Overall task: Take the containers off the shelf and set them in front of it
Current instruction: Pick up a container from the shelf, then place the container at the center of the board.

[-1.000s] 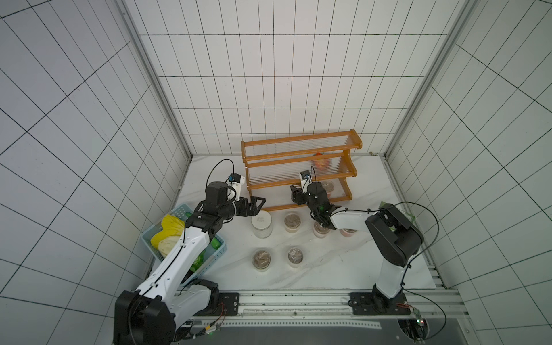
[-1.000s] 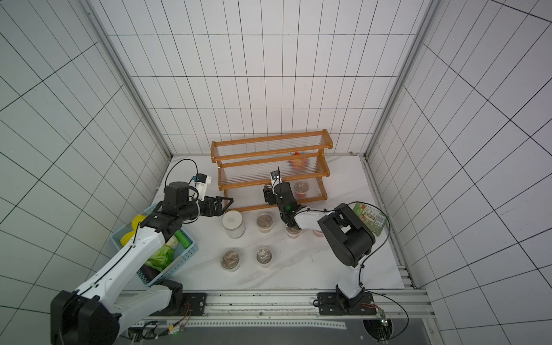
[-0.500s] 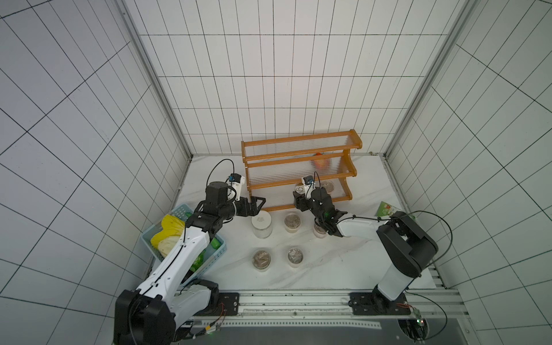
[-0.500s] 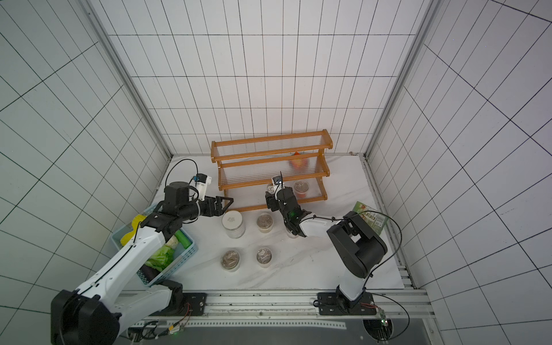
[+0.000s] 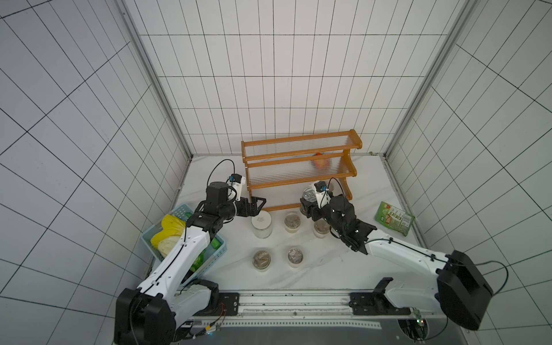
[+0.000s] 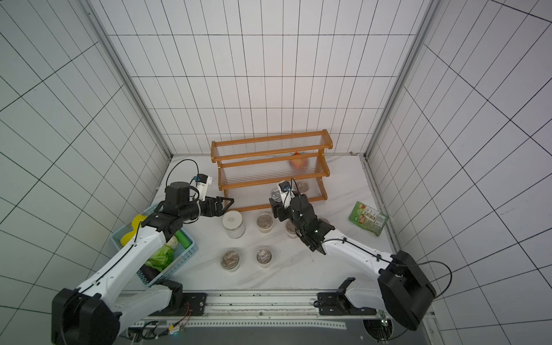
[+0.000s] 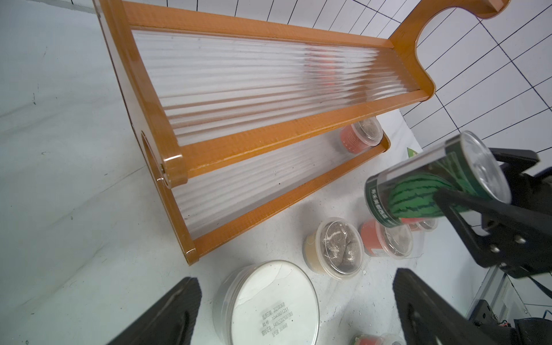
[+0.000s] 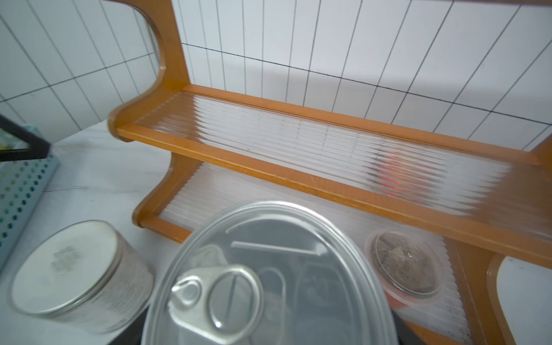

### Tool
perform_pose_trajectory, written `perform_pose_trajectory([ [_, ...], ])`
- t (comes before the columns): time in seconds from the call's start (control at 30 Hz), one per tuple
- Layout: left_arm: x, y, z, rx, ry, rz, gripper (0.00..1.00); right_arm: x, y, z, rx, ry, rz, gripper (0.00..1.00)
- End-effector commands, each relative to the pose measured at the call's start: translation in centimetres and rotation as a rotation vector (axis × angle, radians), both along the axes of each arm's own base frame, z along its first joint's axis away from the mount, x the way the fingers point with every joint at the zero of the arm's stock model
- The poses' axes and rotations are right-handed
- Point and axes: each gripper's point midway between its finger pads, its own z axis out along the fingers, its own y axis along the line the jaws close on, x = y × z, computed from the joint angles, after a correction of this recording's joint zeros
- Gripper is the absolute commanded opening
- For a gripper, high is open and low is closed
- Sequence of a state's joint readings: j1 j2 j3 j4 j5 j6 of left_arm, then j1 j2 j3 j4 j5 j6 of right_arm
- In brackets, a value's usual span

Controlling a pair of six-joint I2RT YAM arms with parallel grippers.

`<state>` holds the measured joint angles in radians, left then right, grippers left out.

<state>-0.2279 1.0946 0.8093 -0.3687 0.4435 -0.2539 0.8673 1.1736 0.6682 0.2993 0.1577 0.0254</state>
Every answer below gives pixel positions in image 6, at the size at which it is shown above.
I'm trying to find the red seed cup shelf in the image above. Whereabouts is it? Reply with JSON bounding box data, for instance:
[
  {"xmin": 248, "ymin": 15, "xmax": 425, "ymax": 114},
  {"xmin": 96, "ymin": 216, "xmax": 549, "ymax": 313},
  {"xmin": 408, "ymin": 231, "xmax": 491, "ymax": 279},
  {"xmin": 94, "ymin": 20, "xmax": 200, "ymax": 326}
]
[
  {"xmin": 294, "ymin": 181, "xmax": 309, "ymax": 194},
  {"xmin": 285, "ymin": 220, "xmax": 298, "ymax": 239}
]

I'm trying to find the green snack packet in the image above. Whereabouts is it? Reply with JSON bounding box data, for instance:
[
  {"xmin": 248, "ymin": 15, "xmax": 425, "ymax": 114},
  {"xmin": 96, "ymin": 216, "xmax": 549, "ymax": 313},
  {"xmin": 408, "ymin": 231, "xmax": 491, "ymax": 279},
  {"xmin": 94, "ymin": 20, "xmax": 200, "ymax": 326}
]
[{"xmin": 349, "ymin": 201, "xmax": 389, "ymax": 237}]

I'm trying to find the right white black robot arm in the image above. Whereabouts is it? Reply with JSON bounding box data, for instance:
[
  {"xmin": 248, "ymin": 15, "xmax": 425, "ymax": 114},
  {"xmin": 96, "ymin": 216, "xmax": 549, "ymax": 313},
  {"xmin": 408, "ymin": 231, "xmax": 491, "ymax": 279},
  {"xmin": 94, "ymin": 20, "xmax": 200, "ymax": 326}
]
[{"xmin": 270, "ymin": 191, "xmax": 439, "ymax": 331}]

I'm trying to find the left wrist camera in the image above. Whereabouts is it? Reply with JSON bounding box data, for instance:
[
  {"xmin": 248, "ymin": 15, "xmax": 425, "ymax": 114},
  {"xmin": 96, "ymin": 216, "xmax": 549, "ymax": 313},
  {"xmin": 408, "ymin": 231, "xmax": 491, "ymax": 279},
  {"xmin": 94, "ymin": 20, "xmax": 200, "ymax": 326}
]
[{"xmin": 194, "ymin": 173, "xmax": 213, "ymax": 201}]

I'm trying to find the yellow seed cup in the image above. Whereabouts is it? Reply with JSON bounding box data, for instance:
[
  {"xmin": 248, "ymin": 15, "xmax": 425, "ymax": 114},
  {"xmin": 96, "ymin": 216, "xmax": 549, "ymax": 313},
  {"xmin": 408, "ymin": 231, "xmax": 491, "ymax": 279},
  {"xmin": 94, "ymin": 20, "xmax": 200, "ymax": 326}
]
[{"xmin": 256, "ymin": 212, "xmax": 274, "ymax": 234}]

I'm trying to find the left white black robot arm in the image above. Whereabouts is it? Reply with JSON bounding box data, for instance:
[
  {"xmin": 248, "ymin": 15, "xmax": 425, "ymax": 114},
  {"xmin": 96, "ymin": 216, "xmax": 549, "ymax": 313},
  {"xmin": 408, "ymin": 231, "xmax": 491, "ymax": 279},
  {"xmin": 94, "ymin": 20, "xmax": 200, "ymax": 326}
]
[{"xmin": 51, "ymin": 182, "xmax": 234, "ymax": 344}]

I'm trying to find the pale green cabbage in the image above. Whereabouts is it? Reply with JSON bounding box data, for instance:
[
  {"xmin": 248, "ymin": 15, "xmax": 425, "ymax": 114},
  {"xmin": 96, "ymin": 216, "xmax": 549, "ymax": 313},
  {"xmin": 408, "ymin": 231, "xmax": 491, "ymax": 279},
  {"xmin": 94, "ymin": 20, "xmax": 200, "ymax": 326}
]
[{"xmin": 145, "ymin": 245, "xmax": 175, "ymax": 273}]

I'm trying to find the wooden three-tier shelf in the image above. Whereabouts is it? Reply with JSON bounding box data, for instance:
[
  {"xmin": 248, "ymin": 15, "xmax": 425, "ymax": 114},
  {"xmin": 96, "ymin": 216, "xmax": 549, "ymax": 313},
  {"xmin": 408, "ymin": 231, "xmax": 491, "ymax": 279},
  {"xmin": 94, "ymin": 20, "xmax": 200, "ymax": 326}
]
[{"xmin": 211, "ymin": 129, "xmax": 334, "ymax": 212}]

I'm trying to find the green seed cup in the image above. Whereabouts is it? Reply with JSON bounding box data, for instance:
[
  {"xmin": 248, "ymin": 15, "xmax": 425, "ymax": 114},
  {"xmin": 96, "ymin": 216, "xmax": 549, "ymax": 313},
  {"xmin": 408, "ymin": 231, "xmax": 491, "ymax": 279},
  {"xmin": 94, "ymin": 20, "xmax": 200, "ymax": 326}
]
[{"xmin": 220, "ymin": 250, "xmax": 241, "ymax": 272}]

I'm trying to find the green cucumber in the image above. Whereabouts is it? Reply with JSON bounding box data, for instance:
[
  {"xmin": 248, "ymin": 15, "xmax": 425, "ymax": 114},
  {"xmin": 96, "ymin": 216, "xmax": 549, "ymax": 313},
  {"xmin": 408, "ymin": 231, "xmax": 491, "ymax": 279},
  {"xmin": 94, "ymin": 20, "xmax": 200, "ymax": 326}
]
[{"xmin": 175, "ymin": 230, "xmax": 192, "ymax": 249}]

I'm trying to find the red seed cup top shelf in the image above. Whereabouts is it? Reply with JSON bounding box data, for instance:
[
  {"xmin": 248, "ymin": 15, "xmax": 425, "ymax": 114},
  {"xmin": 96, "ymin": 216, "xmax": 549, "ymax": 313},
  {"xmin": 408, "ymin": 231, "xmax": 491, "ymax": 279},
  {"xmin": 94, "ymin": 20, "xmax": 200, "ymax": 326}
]
[{"xmin": 285, "ymin": 220, "xmax": 298, "ymax": 239}]

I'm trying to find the yellow green cabbage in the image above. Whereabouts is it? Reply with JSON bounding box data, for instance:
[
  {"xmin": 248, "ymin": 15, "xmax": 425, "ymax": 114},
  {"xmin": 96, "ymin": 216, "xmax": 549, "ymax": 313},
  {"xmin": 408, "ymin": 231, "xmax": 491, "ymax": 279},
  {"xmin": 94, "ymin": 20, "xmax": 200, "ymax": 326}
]
[{"xmin": 120, "ymin": 214, "xmax": 147, "ymax": 247}]

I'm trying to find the red seed cup bottom shelf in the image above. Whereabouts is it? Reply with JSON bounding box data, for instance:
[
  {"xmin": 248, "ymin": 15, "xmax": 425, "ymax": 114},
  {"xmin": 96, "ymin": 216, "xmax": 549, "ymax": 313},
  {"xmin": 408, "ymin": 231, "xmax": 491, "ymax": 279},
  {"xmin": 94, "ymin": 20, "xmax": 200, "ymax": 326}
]
[{"xmin": 294, "ymin": 181, "xmax": 309, "ymax": 194}]

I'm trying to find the light blue plastic basket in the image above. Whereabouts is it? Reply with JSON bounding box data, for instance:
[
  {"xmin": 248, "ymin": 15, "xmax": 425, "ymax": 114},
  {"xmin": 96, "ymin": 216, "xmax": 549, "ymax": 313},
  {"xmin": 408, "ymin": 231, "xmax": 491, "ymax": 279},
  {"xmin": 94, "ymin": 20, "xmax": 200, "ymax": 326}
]
[{"xmin": 111, "ymin": 223, "xmax": 197, "ymax": 287}]

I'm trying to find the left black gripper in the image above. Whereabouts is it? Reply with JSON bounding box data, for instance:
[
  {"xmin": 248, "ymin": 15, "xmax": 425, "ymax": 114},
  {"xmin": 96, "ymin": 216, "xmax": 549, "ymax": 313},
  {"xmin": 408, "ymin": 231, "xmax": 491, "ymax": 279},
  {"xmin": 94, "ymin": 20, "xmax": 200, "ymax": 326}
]
[{"xmin": 180, "ymin": 195, "xmax": 233, "ymax": 221}]

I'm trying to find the tall white-lid seed jar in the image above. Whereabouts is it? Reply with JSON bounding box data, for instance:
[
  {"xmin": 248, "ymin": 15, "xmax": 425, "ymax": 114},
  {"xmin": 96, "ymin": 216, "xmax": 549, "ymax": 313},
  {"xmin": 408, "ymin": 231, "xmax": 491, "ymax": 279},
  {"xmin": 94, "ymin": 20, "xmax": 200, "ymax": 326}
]
[{"xmin": 221, "ymin": 210, "xmax": 246, "ymax": 239}]

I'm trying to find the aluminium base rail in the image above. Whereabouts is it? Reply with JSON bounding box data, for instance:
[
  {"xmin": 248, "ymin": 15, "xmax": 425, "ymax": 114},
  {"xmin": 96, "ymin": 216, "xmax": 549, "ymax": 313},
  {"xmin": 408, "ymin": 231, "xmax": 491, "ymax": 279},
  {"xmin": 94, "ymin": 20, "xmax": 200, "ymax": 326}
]
[{"xmin": 77, "ymin": 288, "xmax": 445, "ymax": 345}]

